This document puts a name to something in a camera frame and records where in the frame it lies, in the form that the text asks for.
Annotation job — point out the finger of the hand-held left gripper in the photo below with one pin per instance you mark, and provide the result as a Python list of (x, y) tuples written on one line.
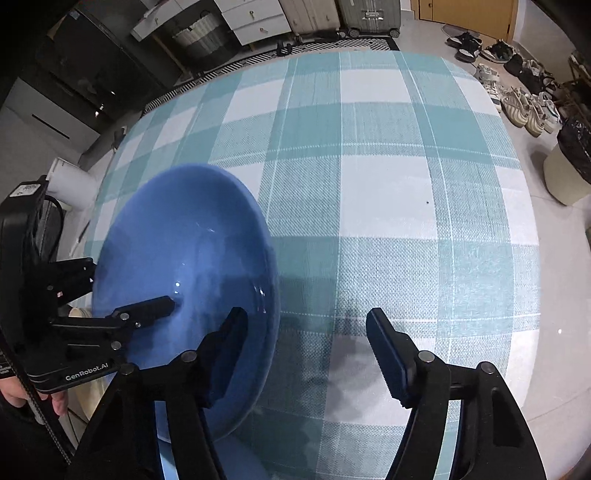
[(74, 277), (138, 311)]

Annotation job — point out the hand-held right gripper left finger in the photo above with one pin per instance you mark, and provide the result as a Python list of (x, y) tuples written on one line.
[(226, 355)]

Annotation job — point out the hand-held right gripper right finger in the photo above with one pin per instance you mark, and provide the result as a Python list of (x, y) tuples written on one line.
[(390, 360)]

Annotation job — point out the person's left hand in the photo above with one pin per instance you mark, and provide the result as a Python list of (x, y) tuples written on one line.
[(14, 392)]

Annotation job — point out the white kettle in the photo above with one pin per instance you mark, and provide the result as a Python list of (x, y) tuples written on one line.
[(74, 184)]

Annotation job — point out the teal checked tablecloth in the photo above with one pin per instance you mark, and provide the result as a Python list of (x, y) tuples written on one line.
[(392, 207)]

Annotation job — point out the grey side cabinet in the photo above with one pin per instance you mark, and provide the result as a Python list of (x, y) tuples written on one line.
[(69, 115)]

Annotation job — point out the black refrigerator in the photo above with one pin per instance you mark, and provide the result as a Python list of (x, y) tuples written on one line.
[(92, 60)]

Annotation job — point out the beige trash bin black liner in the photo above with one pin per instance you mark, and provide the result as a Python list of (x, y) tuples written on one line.
[(563, 180)]

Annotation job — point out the grey and white laundry basket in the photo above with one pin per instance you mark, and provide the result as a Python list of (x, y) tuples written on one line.
[(203, 34)]

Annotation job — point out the row of assorted shoes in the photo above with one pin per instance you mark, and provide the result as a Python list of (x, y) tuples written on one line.
[(521, 110)]

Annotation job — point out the white desk with drawers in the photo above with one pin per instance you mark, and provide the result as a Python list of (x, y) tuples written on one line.
[(258, 21)]

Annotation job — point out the beige suitcase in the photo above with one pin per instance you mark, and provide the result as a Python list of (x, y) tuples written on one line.
[(309, 14)]

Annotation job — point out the silver suitcase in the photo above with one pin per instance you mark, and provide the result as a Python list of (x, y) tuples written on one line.
[(369, 14)]

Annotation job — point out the wooden shoe rack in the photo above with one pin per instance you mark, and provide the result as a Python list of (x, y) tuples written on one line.
[(579, 69)]

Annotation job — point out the wooden door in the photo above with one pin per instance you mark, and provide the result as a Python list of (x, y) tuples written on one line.
[(461, 11)]

